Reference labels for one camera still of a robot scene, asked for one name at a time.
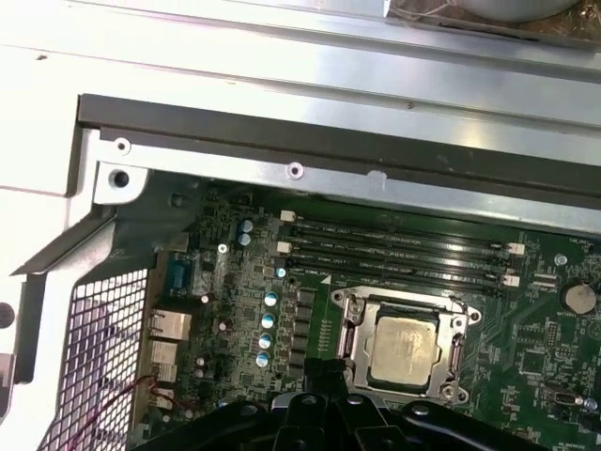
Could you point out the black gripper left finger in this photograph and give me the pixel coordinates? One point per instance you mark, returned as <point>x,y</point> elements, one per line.
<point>235,427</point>

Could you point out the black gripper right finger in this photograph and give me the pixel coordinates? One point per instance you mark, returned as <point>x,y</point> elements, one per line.
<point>422,427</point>

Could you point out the silver-topped CPU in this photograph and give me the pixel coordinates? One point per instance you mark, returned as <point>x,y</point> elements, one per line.
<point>406,347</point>

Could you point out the metal socket cover frame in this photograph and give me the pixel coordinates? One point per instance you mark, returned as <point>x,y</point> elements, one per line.
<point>362,329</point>

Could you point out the CPU socket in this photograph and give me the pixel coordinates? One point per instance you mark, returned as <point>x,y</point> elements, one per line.
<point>471,315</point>

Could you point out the silver-topped capacitor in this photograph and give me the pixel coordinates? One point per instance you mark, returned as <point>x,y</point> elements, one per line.
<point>244,240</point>
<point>263,358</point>
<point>266,340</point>
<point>270,321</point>
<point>270,300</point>
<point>246,228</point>
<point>281,272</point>

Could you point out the metal rear port block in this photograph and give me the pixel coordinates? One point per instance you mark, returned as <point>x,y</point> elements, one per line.
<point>162,398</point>
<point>171,325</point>
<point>164,359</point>

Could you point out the green motherboard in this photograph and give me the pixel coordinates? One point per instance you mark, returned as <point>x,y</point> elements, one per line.
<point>530,347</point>

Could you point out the black internal USB port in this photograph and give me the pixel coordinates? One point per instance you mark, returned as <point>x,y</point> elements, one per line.
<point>565,398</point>

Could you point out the blue rear port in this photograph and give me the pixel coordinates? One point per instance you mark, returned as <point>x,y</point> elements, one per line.
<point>180,277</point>

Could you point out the silver coin battery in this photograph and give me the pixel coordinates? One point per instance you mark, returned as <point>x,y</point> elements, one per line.
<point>580,298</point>

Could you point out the black and grey PC case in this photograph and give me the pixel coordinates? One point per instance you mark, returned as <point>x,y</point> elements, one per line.
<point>328,141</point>

